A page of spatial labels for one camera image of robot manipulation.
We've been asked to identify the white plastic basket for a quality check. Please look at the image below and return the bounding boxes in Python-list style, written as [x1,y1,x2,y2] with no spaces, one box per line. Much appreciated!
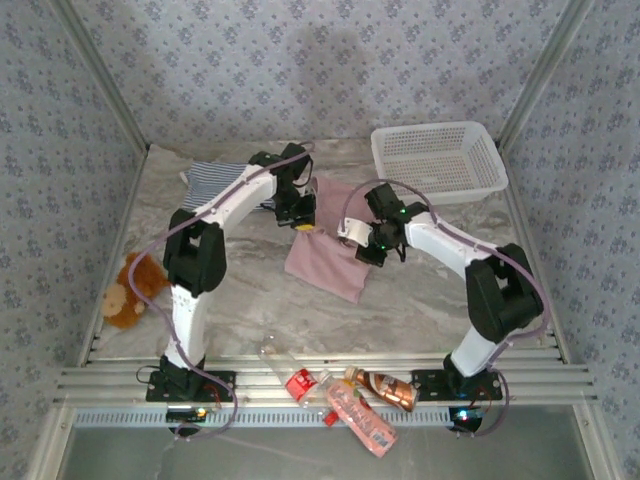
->
[370,120,510,207]

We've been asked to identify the aluminium frame post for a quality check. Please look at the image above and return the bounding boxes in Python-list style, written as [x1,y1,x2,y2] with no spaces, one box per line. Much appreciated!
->
[49,0,151,151]
[497,0,596,149]

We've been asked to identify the aluminium table side rail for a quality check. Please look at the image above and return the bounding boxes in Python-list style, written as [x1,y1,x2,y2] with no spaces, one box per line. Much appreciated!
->
[499,142,571,364]
[77,143,151,369]

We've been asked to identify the clear bottle with red label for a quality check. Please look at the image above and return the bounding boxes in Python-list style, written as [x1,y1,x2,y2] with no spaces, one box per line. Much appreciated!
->
[257,334,321,409]

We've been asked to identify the aluminium frame cross rails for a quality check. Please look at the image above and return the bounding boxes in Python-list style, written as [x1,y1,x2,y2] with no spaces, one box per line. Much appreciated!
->
[52,349,599,406]

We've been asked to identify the pink drink bottle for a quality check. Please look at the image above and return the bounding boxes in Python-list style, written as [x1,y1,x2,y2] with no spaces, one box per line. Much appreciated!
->
[317,368,399,459]

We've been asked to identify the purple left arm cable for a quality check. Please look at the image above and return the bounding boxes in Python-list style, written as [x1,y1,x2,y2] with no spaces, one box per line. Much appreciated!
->
[127,141,316,441]

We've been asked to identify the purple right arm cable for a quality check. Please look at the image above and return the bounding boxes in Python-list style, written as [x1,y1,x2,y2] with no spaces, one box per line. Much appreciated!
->
[339,178,551,441]

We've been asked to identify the brown drink bottle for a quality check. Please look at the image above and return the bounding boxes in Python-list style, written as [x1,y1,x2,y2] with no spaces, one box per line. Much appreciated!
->
[343,365,420,414]

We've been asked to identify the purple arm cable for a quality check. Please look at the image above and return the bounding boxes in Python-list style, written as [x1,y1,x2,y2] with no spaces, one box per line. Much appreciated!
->
[127,141,316,441]
[339,178,551,441]

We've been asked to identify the small circuit board with LED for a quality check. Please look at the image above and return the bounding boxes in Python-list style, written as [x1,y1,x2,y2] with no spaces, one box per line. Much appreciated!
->
[448,407,486,434]
[166,407,209,422]

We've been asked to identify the blue white striped tank top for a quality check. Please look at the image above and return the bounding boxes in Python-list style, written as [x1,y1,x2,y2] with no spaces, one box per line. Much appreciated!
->
[179,160,276,214]

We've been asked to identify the slotted grey cable duct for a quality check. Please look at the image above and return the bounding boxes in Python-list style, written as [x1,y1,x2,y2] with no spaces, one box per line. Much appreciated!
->
[74,405,576,429]

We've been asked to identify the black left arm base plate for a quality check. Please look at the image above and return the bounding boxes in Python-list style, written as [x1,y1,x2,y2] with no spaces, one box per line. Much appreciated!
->
[144,367,237,403]

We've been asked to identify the pink tank top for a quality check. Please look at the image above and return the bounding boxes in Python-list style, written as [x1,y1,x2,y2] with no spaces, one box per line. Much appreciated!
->
[283,175,374,305]

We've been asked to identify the brown plush toy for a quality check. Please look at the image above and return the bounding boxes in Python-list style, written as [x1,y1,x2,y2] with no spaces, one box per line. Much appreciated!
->
[101,251,172,330]

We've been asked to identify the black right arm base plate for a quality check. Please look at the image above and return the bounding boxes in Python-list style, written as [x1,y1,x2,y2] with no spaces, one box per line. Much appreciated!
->
[409,368,504,401]

